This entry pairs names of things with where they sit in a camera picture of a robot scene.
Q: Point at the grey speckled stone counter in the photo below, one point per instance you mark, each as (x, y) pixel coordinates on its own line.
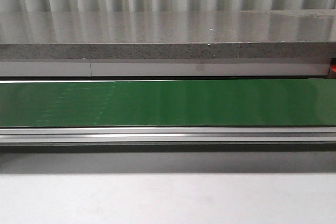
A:
(210, 44)

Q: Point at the green conveyor belt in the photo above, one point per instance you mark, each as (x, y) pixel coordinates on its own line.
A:
(242, 102)

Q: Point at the aluminium conveyor frame rail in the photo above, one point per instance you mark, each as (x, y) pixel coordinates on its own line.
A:
(166, 135)

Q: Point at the red plastic tray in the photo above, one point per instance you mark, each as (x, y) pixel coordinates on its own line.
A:
(332, 71)

